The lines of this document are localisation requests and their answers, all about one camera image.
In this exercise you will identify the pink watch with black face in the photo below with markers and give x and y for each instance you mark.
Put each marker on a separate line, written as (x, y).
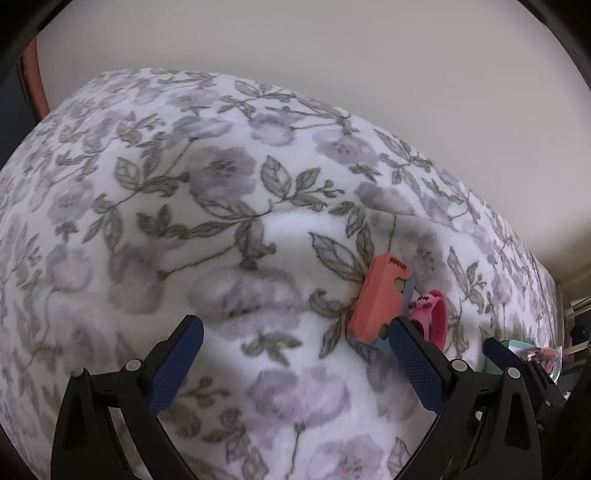
(436, 318)

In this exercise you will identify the orange red board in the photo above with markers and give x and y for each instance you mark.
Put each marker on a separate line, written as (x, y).
(34, 78)

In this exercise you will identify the salmon and blue foam cube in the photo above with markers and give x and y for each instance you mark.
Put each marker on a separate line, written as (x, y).
(378, 300)

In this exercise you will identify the floral grey white blanket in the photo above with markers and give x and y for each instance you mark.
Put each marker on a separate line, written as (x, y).
(184, 207)

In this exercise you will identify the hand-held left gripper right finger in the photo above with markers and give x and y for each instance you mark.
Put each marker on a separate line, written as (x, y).
(413, 362)

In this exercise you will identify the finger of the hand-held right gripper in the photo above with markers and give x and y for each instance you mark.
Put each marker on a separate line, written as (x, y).
(542, 376)
(497, 351)

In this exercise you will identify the dark cabinet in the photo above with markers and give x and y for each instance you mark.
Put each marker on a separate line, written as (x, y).
(11, 115)

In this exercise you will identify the toy doll with pink helmet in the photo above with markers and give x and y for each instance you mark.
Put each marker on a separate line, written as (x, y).
(547, 356)

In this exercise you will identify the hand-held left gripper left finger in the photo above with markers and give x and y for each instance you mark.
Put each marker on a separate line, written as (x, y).
(173, 364)

